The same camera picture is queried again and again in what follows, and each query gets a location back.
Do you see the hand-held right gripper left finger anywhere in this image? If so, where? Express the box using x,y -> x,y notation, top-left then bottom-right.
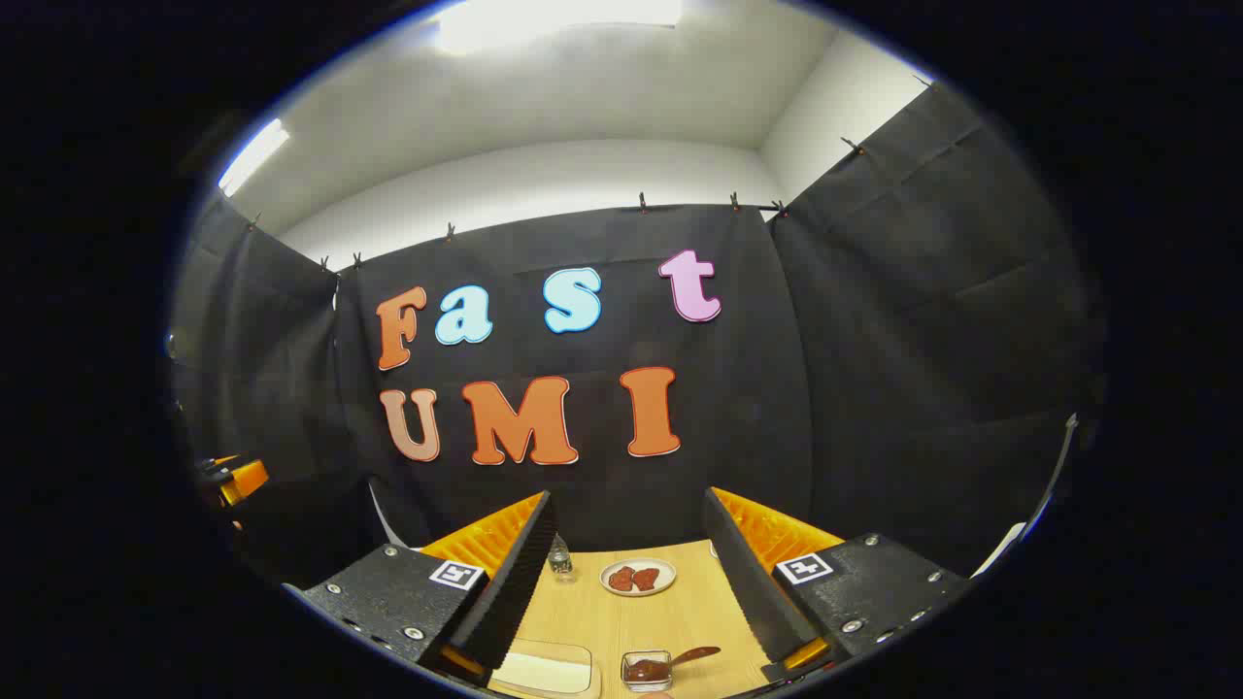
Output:
282,490 -> 561,685

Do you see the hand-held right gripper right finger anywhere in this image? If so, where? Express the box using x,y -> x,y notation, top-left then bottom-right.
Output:
701,487 -> 974,683

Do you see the wooden spoon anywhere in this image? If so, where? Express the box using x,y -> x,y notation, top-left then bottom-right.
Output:
626,647 -> 722,682

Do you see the white rice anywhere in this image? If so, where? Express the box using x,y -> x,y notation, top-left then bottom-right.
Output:
500,652 -> 591,692

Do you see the clear glass tray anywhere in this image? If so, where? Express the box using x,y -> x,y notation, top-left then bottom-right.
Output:
490,639 -> 603,698

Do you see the white oval plate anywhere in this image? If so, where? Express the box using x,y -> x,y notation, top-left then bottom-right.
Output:
599,557 -> 678,597

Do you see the black backdrop cloth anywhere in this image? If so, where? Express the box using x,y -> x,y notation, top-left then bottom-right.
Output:
170,83 -> 1108,583

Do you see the ceiling light panel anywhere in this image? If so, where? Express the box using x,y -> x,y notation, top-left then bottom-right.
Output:
437,0 -> 681,51
218,118 -> 289,195

